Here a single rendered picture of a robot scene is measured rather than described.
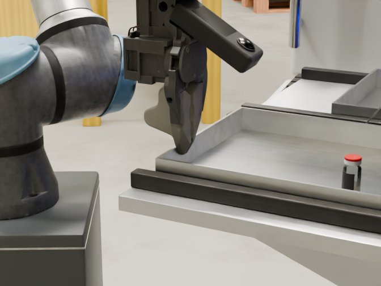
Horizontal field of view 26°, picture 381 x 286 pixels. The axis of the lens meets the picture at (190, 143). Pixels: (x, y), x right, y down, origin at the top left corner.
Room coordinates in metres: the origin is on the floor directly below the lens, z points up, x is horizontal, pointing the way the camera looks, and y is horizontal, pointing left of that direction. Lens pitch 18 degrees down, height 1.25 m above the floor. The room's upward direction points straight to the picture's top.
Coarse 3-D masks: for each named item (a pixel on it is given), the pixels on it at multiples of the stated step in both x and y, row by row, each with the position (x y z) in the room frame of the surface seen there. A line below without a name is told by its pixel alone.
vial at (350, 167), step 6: (348, 162) 0.91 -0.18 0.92; (354, 162) 0.91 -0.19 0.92; (360, 162) 0.91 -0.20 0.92; (348, 168) 0.91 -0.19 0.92; (354, 168) 0.91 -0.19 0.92; (360, 168) 0.91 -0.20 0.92; (360, 174) 0.91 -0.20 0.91; (354, 180) 0.91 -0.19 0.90; (360, 180) 0.91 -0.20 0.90; (354, 186) 0.91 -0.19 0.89; (360, 186) 0.91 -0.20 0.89
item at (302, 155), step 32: (224, 128) 1.12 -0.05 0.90; (256, 128) 1.17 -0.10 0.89; (288, 128) 1.14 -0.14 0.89; (320, 128) 1.12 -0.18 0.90; (352, 128) 1.10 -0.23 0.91; (160, 160) 0.95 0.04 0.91; (192, 160) 1.03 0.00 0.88; (224, 160) 1.04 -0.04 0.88; (256, 160) 1.04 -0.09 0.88; (288, 160) 1.04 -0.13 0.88; (320, 160) 1.04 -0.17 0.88; (288, 192) 0.87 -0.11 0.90; (320, 192) 0.85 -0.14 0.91; (352, 192) 0.84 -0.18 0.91
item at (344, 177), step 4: (344, 176) 0.91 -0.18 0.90; (348, 176) 0.91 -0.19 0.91; (352, 176) 0.91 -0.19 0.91; (344, 180) 0.91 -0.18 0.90; (348, 180) 0.91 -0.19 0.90; (352, 180) 0.91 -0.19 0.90; (344, 184) 0.91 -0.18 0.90; (348, 184) 0.91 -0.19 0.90; (352, 184) 0.91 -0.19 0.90; (344, 188) 0.91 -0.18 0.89; (348, 188) 0.91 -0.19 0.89; (352, 188) 0.91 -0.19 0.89
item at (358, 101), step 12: (372, 72) 1.40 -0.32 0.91; (360, 84) 1.33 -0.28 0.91; (372, 84) 1.40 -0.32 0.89; (348, 96) 1.27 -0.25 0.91; (360, 96) 1.33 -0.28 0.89; (372, 96) 1.36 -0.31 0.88; (336, 108) 1.20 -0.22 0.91; (348, 108) 1.19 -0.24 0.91; (360, 108) 1.18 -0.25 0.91; (372, 108) 1.17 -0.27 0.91
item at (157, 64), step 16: (144, 0) 1.00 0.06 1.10; (160, 0) 1.00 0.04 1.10; (176, 0) 0.99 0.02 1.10; (144, 16) 1.00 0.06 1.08; (160, 16) 1.00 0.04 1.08; (128, 32) 1.02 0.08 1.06; (144, 32) 1.00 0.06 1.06; (160, 32) 1.00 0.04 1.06; (176, 32) 0.98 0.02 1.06; (128, 48) 0.99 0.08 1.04; (144, 48) 0.98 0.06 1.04; (160, 48) 0.97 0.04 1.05; (176, 48) 0.97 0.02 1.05; (192, 48) 0.99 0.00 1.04; (128, 64) 1.00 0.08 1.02; (144, 64) 0.99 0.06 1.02; (160, 64) 0.98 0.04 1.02; (192, 64) 0.99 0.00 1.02; (144, 80) 0.99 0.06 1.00; (160, 80) 0.98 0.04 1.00; (192, 80) 0.99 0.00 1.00
